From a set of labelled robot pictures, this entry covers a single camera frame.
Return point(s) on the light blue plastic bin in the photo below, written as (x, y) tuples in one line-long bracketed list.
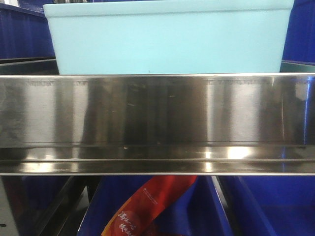
[(169, 36)]

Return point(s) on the dark blue bin lower centre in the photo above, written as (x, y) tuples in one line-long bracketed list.
[(198, 212)]

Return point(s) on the dark blue bin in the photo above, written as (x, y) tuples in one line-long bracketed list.
[(300, 38), (23, 34), (198, 212), (272, 205)]

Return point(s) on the dark blue bin lower right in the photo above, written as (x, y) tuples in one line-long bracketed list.
[(272, 205)]

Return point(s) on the dark blue bin upper left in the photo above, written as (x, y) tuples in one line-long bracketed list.
[(23, 34)]

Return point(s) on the dark blue bin upper right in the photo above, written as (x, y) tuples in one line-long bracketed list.
[(300, 38)]

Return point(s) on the red snack bag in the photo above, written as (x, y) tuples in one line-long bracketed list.
[(135, 216)]

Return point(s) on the stainless steel shelf rail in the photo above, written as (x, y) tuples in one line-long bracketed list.
[(204, 124)]

